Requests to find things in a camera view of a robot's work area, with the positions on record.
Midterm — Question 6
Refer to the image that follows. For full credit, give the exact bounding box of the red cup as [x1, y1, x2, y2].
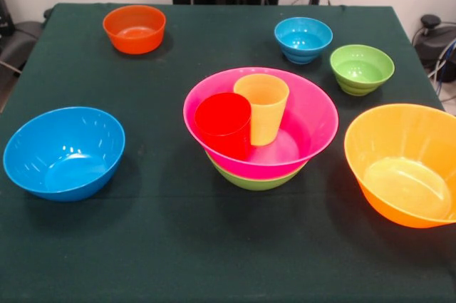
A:
[194, 92, 253, 161]

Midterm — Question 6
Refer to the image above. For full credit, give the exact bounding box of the yellow cup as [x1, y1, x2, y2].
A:
[233, 73, 290, 147]

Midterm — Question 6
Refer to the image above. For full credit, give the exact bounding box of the large green bowl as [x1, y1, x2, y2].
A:
[205, 151, 309, 192]

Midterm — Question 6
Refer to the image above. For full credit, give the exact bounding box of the large pink bowl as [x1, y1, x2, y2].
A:
[182, 66, 340, 180]

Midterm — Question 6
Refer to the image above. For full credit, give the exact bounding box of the large orange bowl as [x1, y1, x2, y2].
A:
[343, 103, 456, 229]

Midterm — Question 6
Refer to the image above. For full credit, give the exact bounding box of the small blue bowl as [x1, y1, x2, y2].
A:
[274, 16, 334, 65]

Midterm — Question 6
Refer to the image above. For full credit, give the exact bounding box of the dark green tablecloth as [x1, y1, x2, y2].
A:
[0, 2, 456, 303]

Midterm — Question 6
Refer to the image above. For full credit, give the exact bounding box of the small red-orange bowl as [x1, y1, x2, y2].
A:
[103, 4, 167, 56]

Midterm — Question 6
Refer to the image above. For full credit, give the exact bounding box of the small green bowl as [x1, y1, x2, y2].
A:
[329, 44, 395, 97]

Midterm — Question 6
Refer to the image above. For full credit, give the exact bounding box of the large blue bowl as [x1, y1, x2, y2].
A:
[2, 106, 126, 202]

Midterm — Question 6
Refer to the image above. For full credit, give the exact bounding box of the blue cable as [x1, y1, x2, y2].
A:
[435, 44, 456, 96]

